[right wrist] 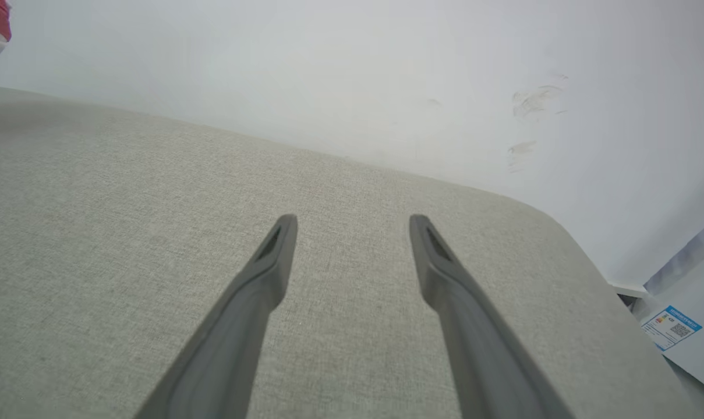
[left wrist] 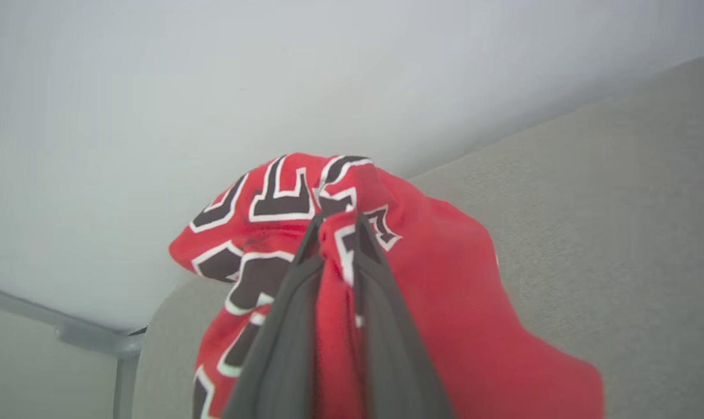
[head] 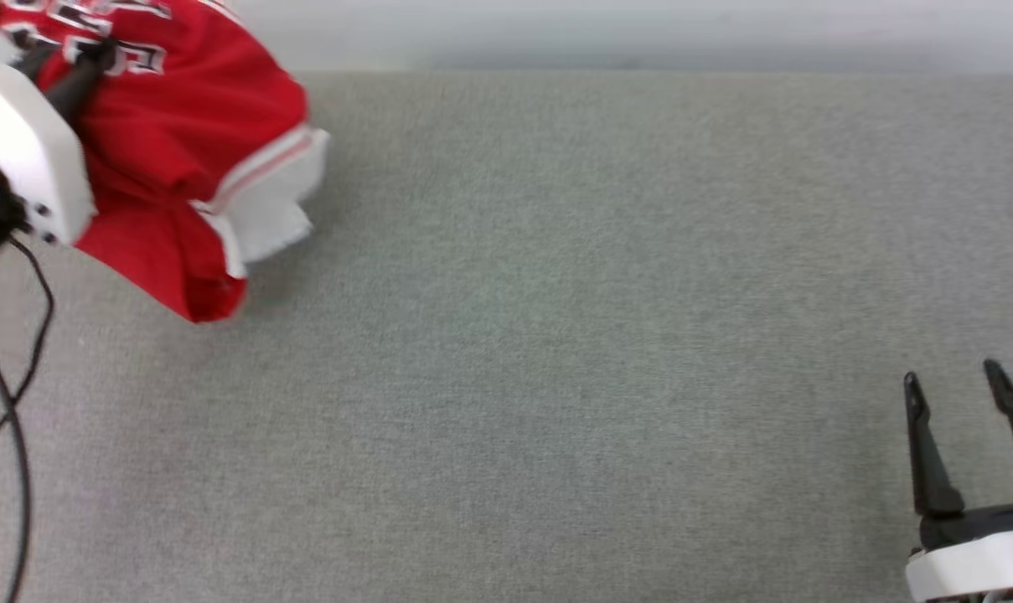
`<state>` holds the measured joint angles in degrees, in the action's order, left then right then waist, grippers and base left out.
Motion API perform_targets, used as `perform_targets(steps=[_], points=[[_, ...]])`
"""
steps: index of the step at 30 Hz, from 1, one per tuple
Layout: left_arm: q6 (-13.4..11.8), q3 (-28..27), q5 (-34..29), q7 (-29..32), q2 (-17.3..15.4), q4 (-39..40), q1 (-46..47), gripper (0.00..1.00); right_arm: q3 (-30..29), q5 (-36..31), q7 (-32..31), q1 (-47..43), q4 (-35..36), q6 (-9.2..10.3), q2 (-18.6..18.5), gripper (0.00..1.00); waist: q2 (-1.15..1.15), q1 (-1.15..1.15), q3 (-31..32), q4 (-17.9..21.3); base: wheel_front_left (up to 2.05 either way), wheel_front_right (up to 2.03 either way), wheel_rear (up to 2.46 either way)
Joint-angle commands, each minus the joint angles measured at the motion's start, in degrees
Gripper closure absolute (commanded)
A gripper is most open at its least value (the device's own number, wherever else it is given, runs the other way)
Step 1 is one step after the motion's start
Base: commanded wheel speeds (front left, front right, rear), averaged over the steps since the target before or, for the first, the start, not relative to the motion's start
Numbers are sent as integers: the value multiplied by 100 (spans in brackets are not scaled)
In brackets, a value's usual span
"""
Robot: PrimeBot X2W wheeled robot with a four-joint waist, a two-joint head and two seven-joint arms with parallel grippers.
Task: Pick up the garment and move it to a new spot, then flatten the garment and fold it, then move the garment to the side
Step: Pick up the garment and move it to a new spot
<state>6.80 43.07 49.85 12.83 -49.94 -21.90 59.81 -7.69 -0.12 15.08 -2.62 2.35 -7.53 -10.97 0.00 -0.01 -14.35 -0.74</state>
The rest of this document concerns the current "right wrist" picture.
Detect white washing machine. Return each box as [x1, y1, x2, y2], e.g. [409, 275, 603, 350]
[631, 209, 704, 402]

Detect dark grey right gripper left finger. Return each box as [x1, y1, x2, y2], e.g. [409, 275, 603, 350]
[133, 214, 299, 419]

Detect blue and white energy label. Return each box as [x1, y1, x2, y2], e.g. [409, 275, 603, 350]
[641, 306, 703, 351]

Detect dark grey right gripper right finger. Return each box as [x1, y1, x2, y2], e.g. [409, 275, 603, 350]
[409, 214, 575, 419]

